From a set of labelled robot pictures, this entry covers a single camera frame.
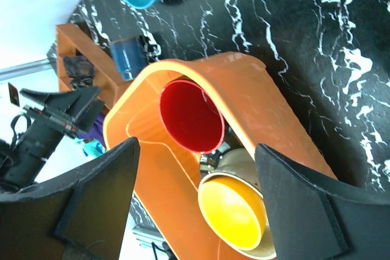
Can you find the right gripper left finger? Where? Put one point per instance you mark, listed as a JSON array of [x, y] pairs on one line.
[[79, 214]]

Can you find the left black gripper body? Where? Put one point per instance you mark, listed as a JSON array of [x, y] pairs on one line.
[[63, 120]]

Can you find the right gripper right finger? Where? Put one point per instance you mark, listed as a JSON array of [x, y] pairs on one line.
[[313, 216]]

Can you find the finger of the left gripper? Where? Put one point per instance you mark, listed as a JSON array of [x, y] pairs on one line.
[[85, 113], [74, 100]]

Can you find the yellow orange small bowl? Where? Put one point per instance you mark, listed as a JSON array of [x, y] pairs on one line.
[[234, 211]]

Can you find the beige grey ceramic bowl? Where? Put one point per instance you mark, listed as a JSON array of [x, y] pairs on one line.
[[240, 165]]

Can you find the black skull mug red inside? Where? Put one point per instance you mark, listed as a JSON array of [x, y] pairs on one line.
[[190, 116]]

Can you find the black striped cream plate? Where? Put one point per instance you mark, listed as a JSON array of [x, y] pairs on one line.
[[209, 161]]

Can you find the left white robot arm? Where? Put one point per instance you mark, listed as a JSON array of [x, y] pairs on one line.
[[25, 156]]

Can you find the orange plastic dish bin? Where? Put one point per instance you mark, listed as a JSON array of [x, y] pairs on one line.
[[168, 175]]

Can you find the purple cloth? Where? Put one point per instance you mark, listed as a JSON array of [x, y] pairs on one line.
[[96, 131]]

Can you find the mint green sock bundle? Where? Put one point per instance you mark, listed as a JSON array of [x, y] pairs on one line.
[[91, 148]]

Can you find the orange compartment organizer tray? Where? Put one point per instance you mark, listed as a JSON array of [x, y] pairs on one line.
[[72, 40]]

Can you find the dark blue small cup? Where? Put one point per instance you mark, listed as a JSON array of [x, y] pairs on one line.
[[129, 57]]

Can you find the aluminium frame rail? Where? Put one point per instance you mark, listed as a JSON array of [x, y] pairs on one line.
[[26, 68]]

